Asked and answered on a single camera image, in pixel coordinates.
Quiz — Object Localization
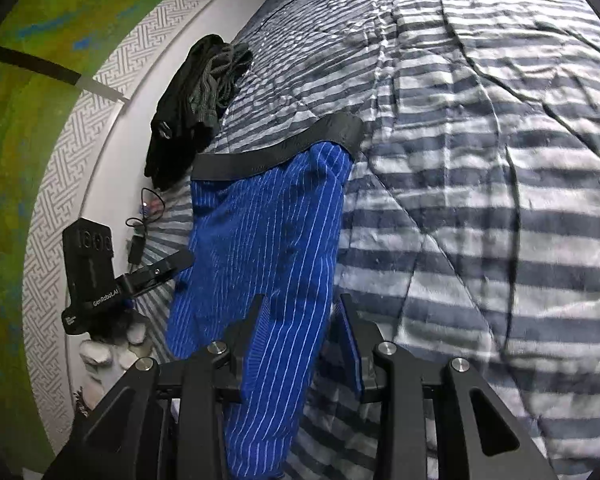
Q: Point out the small black device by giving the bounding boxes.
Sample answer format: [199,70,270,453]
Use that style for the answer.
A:
[127,235,146,267]

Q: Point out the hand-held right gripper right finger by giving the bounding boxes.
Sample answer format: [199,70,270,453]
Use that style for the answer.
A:
[339,293,557,480]

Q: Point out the person's left hand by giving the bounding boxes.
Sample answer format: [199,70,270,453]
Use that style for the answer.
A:
[80,307,154,369]

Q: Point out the black and silver strip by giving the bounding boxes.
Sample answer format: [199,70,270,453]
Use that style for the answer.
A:
[0,44,131,104]

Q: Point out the black folded clothes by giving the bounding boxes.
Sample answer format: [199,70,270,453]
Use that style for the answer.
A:
[144,34,254,191]

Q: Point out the green wall map poster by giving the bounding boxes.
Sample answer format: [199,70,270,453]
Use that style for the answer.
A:
[0,0,221,441]

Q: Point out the thin black cable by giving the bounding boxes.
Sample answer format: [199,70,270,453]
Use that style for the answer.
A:
[125,187,167,241]

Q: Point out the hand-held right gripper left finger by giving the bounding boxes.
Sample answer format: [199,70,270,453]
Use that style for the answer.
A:
[42,294,267,480]

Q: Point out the blue striped shorts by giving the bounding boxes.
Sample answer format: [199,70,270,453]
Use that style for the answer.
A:
[165,112,365,480]

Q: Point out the striped bed blanket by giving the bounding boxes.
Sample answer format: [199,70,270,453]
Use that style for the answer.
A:
[150,0,600,480]

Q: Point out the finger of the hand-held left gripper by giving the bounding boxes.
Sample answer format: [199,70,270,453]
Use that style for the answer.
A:
[122,250,196,299]

